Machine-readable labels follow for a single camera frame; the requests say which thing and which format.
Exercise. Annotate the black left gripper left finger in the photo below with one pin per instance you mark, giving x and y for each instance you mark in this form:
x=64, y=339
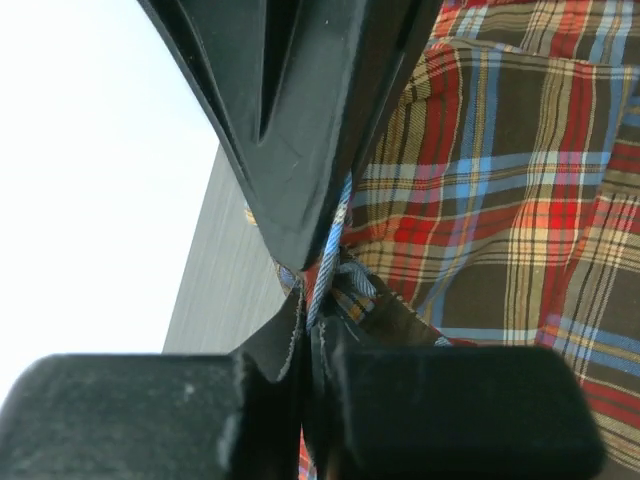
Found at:
x=162, y=416

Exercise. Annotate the red brown plaid shirt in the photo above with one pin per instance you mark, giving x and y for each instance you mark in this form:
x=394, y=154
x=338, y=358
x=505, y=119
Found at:
x=501, y=205

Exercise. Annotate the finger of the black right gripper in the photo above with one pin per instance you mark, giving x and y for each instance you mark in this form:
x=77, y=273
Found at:
x=298, y=93

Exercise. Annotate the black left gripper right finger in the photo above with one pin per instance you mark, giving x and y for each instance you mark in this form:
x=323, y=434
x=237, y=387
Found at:
x=444, y=412

